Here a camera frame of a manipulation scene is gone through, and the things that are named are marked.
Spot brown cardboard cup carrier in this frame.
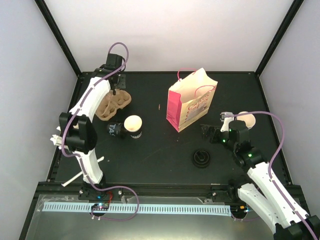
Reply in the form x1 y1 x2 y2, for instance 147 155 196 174
95 89 132 121

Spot cake print paper bag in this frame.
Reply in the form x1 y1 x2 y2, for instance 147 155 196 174
166 68 218 132

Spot black paper coffee cup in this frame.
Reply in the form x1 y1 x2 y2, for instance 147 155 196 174
123 115 143 139

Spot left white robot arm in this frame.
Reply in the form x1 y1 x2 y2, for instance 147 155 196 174
50 52 129 200

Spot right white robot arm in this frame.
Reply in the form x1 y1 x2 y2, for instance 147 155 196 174
200 120 320 240

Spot stack of black lids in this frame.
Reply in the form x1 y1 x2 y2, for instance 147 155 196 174
192 149 211 169

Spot right black paper cup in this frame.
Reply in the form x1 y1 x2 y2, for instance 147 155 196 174
236 111 256 130

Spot black cup lying sideways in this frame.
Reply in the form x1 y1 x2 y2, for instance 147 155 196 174
107 122 128 139

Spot small circuit board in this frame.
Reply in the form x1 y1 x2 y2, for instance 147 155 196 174
91 203 110 211

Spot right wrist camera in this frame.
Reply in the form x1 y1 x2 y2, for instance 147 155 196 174
220 112 235 132

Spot light blue cable duct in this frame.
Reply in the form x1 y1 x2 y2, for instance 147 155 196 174
42 202 232 217

